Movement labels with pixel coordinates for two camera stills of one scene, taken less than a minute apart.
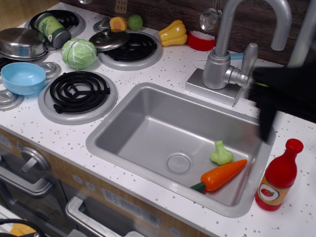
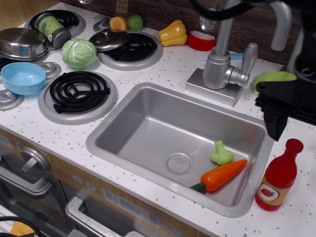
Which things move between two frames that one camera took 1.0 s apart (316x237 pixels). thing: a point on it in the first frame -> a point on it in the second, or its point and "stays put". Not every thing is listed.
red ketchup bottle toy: (279, 177) stays put
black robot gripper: (290, 90) -> (297, 96)
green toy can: (53, 29) stays put
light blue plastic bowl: (22, 78) stays put
